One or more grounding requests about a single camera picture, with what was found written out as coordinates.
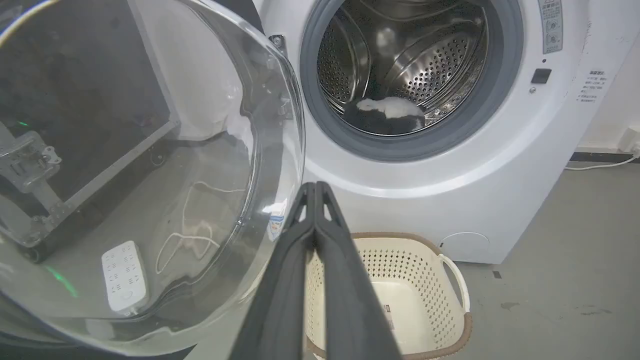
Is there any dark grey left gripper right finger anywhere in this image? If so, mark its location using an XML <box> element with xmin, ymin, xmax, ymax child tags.
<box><xmin>315</xmin><ymin>181</ymin><xmax>404</xmax><ymax>360</ymax></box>

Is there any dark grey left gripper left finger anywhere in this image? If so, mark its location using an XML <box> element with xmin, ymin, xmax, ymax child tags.
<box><xmin>229</xmin><ymin>182</ymin><xmax>317</xmax><ymax>360</ymax></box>

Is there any transparent washer door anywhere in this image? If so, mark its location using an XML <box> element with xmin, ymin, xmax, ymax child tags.
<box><xmin>0</xmin><ymin>0</ymin><xmax>307</xmax><ymax>357</ymax></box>

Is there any white front-load washing machine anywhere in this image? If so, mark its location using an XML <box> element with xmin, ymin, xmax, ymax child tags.
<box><xmin>252</xmin><ymin>0</ymin><xmax>640</xmax><ymax>265</ymax></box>

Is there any cream perforated laundry basket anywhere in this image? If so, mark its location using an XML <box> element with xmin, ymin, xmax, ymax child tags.
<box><xmin>303</xmin><ymin>232</ymin><xmax>473</xmax><ymax>360</ymax></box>

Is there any white power strip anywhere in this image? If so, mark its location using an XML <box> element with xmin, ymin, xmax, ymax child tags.
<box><xmin>101</xmin><ymin>240</ymin><xmax>150</xmax><ymax>314</ymax></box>

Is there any black and white garment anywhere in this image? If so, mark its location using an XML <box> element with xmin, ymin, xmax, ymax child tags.
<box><xmin>343</xmin><ymin>96</ymin><xmax>426</xmax><ymax>136</ymax></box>

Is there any black flight case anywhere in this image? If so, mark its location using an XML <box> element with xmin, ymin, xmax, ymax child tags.
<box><xmin>0</xmin><ymin>0</ymin><xmax>182</xmax><ymax>263</ymax></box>

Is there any white power cable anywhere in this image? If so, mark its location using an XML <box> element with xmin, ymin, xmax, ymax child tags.
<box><xmin>155</xmin><ymin>180</ymin><xmax>247</xmax><ymax>275</ymax></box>

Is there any white wall cable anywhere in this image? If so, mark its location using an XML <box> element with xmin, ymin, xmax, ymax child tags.
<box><xmin>565</xmin><ymin>153</ymin><xmax>640</xmax><ymax>172</ymax></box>

